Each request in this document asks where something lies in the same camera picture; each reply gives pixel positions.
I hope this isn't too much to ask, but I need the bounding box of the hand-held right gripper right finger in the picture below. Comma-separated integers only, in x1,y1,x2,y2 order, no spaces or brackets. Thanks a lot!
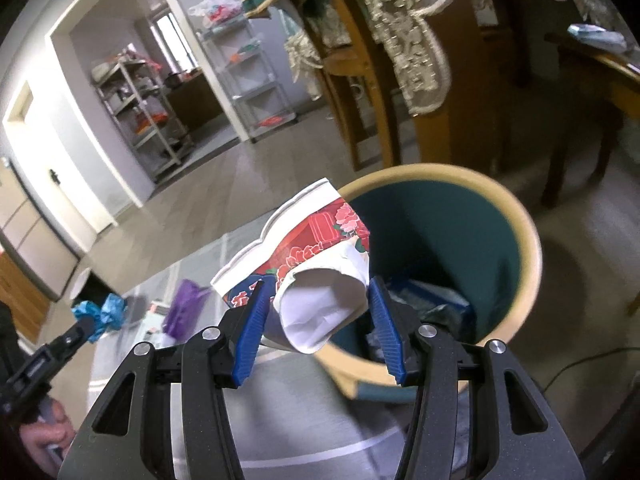
367,276,586,480

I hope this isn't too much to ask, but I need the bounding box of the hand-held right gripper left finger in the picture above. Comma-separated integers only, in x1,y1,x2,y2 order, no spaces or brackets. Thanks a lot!
57,277,278,480

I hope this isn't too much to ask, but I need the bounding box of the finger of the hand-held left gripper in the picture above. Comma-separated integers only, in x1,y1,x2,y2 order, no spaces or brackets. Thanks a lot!
37,316,98,357

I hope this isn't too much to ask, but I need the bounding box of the blue wrapper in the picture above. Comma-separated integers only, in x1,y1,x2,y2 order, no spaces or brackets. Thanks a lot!
71,292,126,343

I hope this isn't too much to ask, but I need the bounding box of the blue plastic package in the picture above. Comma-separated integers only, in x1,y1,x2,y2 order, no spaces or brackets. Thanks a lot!
385,277,473,341

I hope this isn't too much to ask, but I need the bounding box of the red floral paper cup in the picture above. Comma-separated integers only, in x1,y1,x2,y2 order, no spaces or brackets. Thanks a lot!
210,177,373,356

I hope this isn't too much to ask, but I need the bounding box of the teal bin with beige rim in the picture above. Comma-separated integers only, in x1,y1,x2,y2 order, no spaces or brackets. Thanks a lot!
315,162,543,403

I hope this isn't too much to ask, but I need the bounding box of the person's left hand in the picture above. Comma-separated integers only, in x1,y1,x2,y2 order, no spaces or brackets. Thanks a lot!
19,399,77,467

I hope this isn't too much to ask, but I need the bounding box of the purple packet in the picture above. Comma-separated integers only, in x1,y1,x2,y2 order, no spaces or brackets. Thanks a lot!
162,280,211,341

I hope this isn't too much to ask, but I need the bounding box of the grey rug with white lines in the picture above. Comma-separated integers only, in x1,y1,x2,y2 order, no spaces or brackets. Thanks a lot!
87,232,481,480

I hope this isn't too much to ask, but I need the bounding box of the small printed box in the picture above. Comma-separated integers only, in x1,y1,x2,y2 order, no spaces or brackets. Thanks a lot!
142,300,173,338

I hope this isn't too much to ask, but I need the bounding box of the white door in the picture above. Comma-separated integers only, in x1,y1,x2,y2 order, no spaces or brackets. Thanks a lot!
2,80,118,233

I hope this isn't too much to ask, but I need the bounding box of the wooden table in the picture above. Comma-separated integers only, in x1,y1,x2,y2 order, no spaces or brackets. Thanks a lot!
412,0,531,168

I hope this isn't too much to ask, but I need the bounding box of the metal shelf rack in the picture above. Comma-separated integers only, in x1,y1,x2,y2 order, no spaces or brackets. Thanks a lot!
90,55,196,183

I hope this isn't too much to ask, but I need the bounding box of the wooden chair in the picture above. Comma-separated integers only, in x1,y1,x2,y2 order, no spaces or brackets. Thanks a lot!
280,0,401,171

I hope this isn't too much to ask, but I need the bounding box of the brown wooden cabinet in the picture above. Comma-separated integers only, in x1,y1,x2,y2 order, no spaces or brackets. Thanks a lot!
165,67,226,133

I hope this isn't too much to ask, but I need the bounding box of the white trolley cart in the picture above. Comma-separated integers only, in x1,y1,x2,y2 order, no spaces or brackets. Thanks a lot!
197,15,298,143

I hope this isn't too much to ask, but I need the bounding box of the clear plastic bag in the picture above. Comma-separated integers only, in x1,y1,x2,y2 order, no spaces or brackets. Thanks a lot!
189,0,243,28

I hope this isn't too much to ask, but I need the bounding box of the wooden stool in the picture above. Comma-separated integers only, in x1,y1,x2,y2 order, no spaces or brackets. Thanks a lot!
542,30,640,316

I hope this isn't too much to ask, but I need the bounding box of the blue grey packet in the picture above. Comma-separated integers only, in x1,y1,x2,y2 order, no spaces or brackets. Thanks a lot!
567,22,628,53

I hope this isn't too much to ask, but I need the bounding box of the thin floor cable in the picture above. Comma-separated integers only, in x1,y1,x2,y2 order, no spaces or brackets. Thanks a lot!
542,350,626,391

